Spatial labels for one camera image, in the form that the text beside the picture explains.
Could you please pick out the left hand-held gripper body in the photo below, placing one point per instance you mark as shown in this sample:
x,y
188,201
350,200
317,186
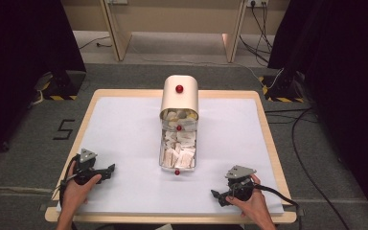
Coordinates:
x,y
84,169

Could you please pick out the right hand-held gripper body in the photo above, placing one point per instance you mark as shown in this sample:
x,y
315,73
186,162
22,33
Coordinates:
x,y
239,187

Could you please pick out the person's left hand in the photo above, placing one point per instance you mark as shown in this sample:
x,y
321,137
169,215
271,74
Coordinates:
x,y
76,193

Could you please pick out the person's right hand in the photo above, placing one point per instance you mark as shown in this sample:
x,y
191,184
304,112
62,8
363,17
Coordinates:
x,y
255,207

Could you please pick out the white table mat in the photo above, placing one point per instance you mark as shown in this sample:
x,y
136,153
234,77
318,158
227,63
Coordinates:
x,y
127,143

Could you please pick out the long-pulled clear drawer red knob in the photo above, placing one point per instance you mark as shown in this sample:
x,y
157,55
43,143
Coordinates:
x,y
177,171

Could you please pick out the pile of white paper packets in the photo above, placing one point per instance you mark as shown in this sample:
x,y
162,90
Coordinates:
x,y
179,151

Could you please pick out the wooden table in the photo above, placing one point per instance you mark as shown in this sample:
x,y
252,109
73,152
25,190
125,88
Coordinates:
x,y
268,127

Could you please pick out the short-pulled clear drawer red knob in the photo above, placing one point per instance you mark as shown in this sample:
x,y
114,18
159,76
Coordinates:
x,y
179,127

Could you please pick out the heap of pale yellowish packets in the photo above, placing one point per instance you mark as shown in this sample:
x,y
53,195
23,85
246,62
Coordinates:
x,y
177,116

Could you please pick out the black stand base hazard tape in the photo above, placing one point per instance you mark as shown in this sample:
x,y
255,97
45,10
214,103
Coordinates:
x,y
281,89
64,86

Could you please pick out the beige box lid red knob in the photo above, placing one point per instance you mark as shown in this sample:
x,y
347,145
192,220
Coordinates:
x,y
179,97

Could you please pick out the black curtain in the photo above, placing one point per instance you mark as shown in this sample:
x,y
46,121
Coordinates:
x,y
341,80
19,64

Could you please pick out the light wooden desk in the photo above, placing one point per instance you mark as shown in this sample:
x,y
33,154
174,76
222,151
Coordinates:
x,y
121,41

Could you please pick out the white wall socket with plugs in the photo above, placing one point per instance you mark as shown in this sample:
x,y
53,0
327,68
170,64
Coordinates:
x,y
257,3

